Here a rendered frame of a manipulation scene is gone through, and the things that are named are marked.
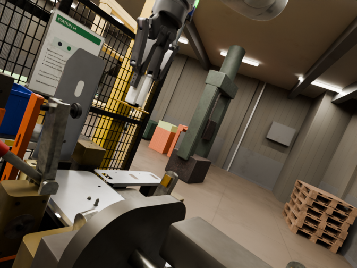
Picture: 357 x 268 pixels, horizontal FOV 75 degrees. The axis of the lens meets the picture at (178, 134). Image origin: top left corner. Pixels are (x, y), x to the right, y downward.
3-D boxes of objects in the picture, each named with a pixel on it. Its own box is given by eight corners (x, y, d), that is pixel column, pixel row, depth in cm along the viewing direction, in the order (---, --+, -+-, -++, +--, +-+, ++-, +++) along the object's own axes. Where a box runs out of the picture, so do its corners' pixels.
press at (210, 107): (204, 181, 584) (255, 61, 561) (197, 189, 484) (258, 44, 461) (173, 166, 604) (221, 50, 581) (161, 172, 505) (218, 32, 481)
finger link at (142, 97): (142, 75, 54) (144, 76, 55) (132, 103, 55) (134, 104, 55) (151, 78, 52) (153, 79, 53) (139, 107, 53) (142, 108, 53)
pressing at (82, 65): (69, 160, 75) (107, 61, 73) (32, 158, 66) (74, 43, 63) (69, 160, 76) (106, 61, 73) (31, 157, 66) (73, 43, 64)
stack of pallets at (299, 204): (340, 256, 433) (362, 211, 426) (290, 232, 457) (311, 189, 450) (318, 230, 560) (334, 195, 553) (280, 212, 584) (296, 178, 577)
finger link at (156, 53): (158, 29, 53) (161, 32, 54) (143, 76, 55) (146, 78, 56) (170, 31, 51) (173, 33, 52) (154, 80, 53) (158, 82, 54)
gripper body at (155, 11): (175, -9, 46) (157, 35, 46) (195, 16, 53) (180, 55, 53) (149, -10, 50) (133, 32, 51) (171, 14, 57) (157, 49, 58)
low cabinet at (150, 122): (160, 140, 978) (166, 125, 973) (145, 140, 830) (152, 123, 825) (126, 125, 1022) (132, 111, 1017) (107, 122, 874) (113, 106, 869)
